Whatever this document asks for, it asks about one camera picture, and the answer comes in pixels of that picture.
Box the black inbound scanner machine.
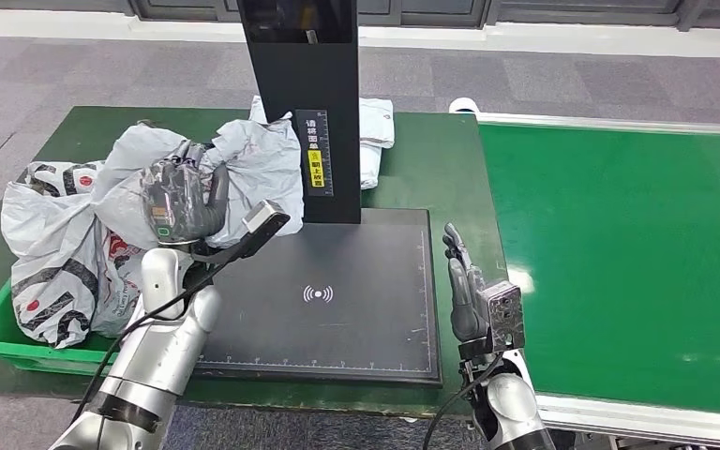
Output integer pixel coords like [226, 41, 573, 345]
[192, 0, 443, 387]

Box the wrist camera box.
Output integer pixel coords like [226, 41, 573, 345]
[476, 280, 527, 355]
[192, 200, 292, 265]

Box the plain white parcel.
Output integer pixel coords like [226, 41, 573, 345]
[89, 112, 306, 251]

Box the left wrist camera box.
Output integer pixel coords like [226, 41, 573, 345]
[192, 200, 292, 265]

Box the green plastic crate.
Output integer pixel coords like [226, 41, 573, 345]
[0, 277, 122, 377]

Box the small white folded parcel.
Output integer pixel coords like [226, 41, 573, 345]
[247, 95, 396, 150]

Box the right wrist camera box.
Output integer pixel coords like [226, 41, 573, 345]
[476, 280, 527, 355]

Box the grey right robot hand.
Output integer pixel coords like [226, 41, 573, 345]
[442, 222, 491, 343]

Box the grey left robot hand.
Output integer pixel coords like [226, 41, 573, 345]
[141, 141, 232, 245]

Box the green conveyor belt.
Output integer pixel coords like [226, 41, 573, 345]
[448, 97, 720, 450]

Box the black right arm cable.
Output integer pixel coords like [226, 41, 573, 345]
[422, 353, 504, 450]

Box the ruler label with yellow sticker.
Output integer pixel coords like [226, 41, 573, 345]
[294, 108, 335, 198]

